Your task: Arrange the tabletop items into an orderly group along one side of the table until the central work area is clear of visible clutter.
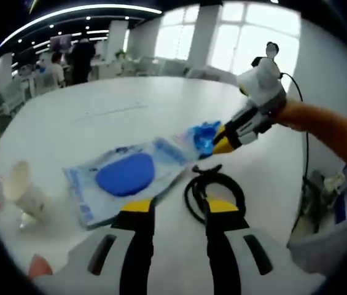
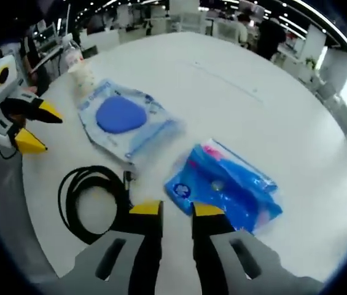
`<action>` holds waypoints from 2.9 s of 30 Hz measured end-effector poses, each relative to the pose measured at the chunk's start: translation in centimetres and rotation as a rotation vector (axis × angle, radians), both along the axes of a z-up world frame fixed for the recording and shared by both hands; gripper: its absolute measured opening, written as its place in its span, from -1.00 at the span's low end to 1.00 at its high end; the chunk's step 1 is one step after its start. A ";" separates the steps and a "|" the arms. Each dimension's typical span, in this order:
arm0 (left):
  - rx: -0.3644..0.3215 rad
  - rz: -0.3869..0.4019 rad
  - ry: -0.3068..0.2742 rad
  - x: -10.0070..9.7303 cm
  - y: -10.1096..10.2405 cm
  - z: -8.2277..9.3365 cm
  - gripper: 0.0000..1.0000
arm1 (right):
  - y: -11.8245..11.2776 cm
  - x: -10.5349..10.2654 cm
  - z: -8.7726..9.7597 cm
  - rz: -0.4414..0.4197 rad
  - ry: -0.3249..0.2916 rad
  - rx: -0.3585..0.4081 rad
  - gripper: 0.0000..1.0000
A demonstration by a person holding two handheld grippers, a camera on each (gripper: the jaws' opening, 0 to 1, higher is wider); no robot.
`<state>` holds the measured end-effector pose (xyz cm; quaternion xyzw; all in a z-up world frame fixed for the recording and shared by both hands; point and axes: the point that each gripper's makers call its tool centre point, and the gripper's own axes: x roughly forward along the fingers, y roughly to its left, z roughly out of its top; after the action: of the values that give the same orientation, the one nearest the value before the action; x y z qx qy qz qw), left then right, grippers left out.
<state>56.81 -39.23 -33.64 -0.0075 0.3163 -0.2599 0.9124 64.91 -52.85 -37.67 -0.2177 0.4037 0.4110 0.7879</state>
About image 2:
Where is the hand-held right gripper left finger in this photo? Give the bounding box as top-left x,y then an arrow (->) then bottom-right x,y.
59,199 -> 165,295

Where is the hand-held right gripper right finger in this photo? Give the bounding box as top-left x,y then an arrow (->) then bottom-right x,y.
191,202 -> 297,295

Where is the white paper cup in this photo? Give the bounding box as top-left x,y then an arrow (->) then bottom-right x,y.
68,63 -> 98,99

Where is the clear plastic water bottle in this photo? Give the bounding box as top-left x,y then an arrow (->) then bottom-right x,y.
62,42 -> 85,73

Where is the blue wet wipes packet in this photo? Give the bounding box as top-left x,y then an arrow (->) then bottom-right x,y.
163,138 -> 284,236

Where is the clear pouch with blue pad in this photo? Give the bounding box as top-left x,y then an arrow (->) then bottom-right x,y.
76,79 -> 187,167

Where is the grey chair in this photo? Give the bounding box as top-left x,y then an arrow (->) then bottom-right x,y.
0,147 -> 79,280

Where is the green potted plant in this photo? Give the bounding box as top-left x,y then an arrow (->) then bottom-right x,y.
304,56 -> 318,72

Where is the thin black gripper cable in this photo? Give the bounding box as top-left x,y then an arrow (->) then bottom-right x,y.
0,143 -> 20,160

